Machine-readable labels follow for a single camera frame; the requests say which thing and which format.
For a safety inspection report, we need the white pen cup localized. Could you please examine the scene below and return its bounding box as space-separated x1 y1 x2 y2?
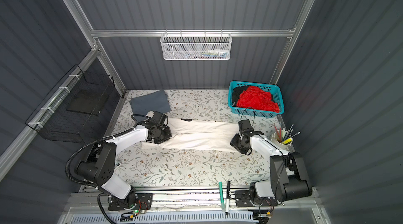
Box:
272 125 301 149

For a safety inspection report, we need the black wire wall basket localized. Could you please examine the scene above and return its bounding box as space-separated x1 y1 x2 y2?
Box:
25 69 115 144

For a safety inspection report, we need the white bottle in mesh basket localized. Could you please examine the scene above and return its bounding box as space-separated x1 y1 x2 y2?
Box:
207 49 229 57

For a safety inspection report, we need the teal plastic basket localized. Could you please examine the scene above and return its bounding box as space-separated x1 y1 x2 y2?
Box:
228 81 284 118

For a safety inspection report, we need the white wire mesh basket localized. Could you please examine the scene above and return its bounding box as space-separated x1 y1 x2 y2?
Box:
160 34 233 61

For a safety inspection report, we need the green marker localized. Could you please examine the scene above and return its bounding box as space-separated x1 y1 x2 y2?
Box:
218 182 225 211

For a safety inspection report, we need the black marker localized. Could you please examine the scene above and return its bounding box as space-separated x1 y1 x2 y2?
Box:
225 181 231 216

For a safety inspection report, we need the folded grey-blue t-shirt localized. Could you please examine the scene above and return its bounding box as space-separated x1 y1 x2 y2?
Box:
130 90 171 115

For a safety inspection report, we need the red t-shirt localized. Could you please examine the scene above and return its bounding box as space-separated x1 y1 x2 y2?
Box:
237 86 280 113

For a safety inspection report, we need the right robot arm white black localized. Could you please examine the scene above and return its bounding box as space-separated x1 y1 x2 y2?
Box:
230 120 313 207

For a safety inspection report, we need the white t-shirt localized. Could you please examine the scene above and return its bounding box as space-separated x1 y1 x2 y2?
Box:
141 118 239 152

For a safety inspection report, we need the black t-shirt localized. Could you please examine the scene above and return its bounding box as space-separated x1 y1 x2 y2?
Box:
231 85 249 107

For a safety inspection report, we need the black corrugated cable conduit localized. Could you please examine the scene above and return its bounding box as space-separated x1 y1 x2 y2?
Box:
65 114 152 224

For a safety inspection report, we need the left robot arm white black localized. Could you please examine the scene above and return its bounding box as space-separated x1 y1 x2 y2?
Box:
75 112 172 201

